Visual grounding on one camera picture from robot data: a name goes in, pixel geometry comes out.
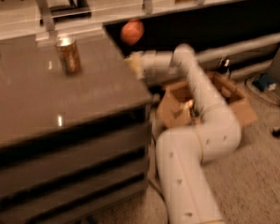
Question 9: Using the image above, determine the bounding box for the grey drawer cabinet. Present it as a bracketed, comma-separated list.
[0, 104, 150, 224]

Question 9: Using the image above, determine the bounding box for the black office chair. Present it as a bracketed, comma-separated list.
[49, 0, 91, 24]

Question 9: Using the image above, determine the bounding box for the orange brown soda can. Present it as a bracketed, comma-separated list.
[56, 36, 81, 75]

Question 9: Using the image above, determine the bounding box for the left metal glass bracket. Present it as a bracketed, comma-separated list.
[35, 0, 56, 38]

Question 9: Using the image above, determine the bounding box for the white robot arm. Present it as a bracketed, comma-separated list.
[130, 44, 242, 224]

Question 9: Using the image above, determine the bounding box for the cardboard box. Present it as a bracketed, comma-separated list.
[157, 73, 258, 128]

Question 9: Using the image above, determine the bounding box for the red apple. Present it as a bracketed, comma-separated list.
[120, 20, 145, 46]

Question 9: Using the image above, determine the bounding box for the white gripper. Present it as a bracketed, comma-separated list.
[126, 50, 157, 79]

